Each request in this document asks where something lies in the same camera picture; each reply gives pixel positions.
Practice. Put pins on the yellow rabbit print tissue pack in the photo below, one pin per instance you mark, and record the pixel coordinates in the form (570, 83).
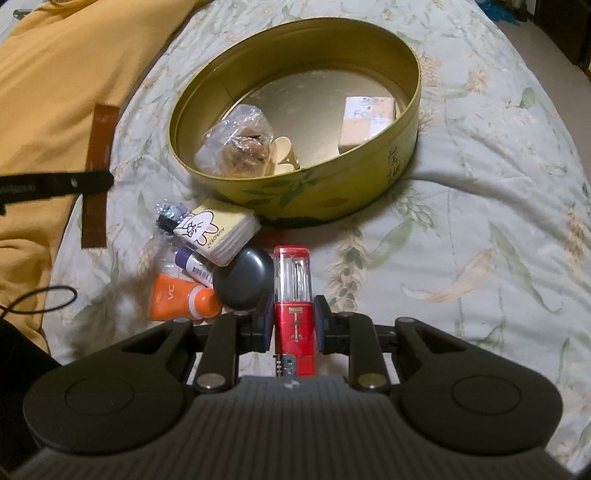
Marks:
(221, 235)

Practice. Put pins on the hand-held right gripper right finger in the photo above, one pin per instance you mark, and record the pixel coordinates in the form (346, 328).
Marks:
(321, 323)

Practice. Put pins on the dark door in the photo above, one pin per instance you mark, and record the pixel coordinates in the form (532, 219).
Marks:
(568, 27)

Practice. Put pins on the yellow blanket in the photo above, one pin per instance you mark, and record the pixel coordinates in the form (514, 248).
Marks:
(55, 69)

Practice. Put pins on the black round case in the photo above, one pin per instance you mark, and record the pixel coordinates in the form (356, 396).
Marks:
(242, 279)

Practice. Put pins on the brown sachet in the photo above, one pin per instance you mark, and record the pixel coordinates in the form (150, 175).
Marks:
(99, 147)

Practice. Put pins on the cream flower hair clip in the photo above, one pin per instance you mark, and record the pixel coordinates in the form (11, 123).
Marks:
(286, 152)

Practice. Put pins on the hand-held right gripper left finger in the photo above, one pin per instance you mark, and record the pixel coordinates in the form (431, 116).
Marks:
(269, 323)

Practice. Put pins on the orange tube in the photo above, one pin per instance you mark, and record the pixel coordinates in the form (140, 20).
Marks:
(175, 297)

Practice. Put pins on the pink tissue pack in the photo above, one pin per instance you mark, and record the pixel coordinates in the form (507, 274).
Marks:
(364, 124)

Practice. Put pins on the clear plastic snack bag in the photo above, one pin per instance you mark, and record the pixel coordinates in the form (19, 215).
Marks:
(231, 138)

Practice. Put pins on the small candy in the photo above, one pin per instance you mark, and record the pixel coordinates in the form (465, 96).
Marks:
(168, 219)

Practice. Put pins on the white tube purple cap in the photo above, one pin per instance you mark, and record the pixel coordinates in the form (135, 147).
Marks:
(191, 261)

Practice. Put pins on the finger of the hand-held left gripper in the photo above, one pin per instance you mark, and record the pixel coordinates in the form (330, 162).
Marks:
(55, 184)

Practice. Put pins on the round yellow tin container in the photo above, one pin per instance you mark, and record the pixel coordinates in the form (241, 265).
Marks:
(323, 194)

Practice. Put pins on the blue floor mat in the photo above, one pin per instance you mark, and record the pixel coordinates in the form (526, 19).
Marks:
(505, 9)

